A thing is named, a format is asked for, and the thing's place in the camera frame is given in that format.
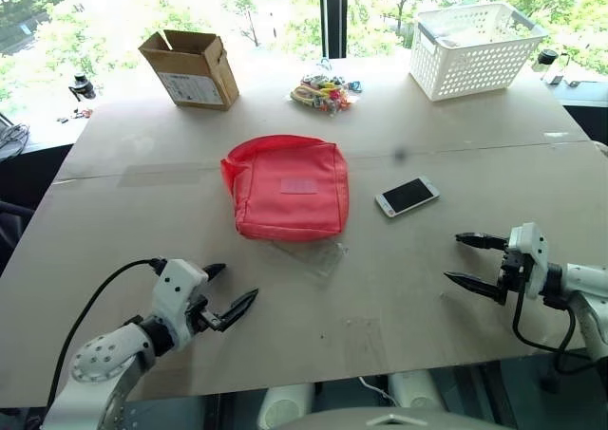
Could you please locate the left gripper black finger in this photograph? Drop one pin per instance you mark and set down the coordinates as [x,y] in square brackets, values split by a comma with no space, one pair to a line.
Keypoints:
[240,306]
[216,270]

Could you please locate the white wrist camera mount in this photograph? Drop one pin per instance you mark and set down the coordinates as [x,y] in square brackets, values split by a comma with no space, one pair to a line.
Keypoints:
[176,287]
[532,245]

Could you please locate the clear bottle with black cap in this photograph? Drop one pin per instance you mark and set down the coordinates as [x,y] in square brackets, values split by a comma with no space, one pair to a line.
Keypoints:
[547,59]

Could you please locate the clear bag of colourful items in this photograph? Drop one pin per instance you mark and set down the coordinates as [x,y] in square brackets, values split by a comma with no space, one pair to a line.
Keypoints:
[323,93]

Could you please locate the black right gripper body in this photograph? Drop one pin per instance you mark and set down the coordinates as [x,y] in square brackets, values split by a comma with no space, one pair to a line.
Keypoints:
[513,268]

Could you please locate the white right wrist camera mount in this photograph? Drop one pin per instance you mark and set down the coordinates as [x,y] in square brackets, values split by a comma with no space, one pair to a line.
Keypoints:
[532,245]

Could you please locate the white smartphone with black screen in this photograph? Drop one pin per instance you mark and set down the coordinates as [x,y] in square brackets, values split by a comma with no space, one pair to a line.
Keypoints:
[406,196]

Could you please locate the grey robot torso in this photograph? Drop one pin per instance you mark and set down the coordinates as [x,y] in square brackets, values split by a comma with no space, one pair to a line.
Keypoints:
[380,421]

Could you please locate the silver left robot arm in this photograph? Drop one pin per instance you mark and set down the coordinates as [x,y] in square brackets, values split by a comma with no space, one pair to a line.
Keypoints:
[95,359]

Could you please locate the white perforated plastic basket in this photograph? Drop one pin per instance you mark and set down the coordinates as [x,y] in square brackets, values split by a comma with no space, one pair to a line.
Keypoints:
[475,64]

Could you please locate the open brown cardboard box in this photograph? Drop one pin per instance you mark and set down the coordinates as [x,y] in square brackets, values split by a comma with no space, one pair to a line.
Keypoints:
[195,83]

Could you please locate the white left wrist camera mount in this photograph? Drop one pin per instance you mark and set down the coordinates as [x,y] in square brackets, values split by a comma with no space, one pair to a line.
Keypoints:
[176,287]

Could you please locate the red fabric zip pouch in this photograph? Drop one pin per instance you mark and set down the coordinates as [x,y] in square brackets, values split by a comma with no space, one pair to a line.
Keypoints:
[285,197]

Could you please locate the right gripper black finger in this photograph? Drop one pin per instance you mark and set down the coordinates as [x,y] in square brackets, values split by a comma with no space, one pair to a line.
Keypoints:
[470,283]
[477,239]

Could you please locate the dark window frame post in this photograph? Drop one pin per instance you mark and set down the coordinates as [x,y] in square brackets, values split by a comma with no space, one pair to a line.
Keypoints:
[332,17]

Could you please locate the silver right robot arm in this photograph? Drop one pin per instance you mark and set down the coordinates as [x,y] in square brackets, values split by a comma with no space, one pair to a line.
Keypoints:
[586,283]

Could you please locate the white rounded cylinder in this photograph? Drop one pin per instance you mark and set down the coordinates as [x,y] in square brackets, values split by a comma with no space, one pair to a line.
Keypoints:
[285,404]
[413,392]

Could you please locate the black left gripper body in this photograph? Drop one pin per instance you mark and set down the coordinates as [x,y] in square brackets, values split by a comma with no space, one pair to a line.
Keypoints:
[209,318]

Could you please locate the small black device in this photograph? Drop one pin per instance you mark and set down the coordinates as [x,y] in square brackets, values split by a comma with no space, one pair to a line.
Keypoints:
[81,88]

